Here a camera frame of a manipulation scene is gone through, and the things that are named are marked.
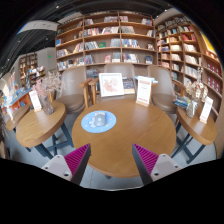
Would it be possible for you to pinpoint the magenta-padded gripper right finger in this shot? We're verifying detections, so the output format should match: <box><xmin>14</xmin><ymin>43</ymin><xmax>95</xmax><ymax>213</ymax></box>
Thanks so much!
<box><xmin>131</xmin><ymin>143</ymin><xmax>184</xmax><ymax>186</ymax></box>

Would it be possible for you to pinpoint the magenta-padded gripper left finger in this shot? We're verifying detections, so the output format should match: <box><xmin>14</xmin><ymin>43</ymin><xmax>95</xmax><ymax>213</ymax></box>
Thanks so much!
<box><xmin>41</xmin><ymin>143</ymin><xmax>92</xmax><ymax>186</ymax></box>

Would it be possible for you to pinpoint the grey computer mouse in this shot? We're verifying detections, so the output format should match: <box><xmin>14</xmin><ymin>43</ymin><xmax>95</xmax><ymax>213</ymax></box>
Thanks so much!
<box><xmin>92</xmin><ymin>111</ymin><xmax>107</xmax><ymax>128</ymax></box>

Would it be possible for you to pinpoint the round blue mouse pad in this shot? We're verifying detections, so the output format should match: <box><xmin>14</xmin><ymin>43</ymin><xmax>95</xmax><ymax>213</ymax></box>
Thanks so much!
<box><xmin>80</xmin><ymin>110</ymin><xmax>118</xmax><ymax>134</ymax></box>

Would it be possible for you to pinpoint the round wooden side table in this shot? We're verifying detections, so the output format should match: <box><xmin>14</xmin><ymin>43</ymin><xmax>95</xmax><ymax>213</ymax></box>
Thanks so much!
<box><xmin>4</xmin><ymin>103</ymin><xmax>32</xmax><ymax>133</ymax></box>
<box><xmin>169</xmin><ymin>106</ymin><xmax>218</xmax><ymax>164</ymax></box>
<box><xmin>15</xmin><ymin>100</ymin><xmax>74</xmax><ymax>159</ymax></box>

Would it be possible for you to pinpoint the glass vase with dried flowers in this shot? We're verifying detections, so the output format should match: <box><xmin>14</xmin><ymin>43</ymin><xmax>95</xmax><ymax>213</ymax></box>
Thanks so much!
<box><xmin>184</xmin><ymin>67</ymin><xmax>209</xmax><ymax>119</ymax></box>
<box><xmin>33</xmin><ymin>71</ymin><xmax>63</xmax><ymax>116</ymax></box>

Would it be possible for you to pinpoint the stack of books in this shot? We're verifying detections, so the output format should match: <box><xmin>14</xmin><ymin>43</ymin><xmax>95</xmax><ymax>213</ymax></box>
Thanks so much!
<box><xmin>172</xmin><ymin>95</ymin><xmax>190</xmax><ymax>111</ymax></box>

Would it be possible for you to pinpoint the white sign on wooden base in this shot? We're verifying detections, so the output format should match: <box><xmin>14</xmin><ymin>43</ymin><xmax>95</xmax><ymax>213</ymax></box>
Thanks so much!
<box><xmin>135</xmin><ymin>75</ymin><xmax>153</xmax><ymax>108</ymax></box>
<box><xmin>28</xmin><ymin>89</ymin><xmax>43</xmax><ymax>113</ymax></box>
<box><xmin>199</xmin><ymin>95</ymin><xmax>214</xmax><ymax>125</ymax></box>

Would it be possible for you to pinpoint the book display table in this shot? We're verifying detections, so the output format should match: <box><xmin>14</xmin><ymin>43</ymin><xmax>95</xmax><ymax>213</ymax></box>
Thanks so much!
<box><xmin>0</xmin><ymin>68</ymin><xmax>34</xmax><ymax>113</ymax></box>

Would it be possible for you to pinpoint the dark blue book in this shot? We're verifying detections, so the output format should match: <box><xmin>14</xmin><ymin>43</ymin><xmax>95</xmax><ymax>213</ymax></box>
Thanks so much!
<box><xmin>122</xmin><ymin>77</ymin><xmax>136</xmax><ymax>95</ymax></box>

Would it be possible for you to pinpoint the white framed flower picture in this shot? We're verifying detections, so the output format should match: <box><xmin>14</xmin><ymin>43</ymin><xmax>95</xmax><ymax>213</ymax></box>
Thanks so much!
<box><xmin>98</xmin><ymin>72</ymin><xmax>126</xmax><ymax>98</ymax></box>

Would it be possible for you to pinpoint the small distant wooden bookshelf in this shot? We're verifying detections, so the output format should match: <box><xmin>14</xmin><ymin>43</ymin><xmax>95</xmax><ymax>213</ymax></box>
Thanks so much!
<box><xmin>18</xmin><ymin>51</ymin><xmax>39</xmax><ymax>88</ymax></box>

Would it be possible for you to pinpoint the curved wooden bookshelf unit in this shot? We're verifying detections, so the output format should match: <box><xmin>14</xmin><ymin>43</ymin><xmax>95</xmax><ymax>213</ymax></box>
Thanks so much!
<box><xmin>154</xmin><ymin>14</ymin><xmax>224</xmax><ymax>121</ymax></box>

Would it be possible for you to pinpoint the wide wooden bookshelf unit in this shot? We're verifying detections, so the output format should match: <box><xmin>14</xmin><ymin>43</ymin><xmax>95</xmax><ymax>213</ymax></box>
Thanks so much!
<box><xmin>54</xmin><ymin>10</ymin><xmax>158</xmax><ymax>73</ymax></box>

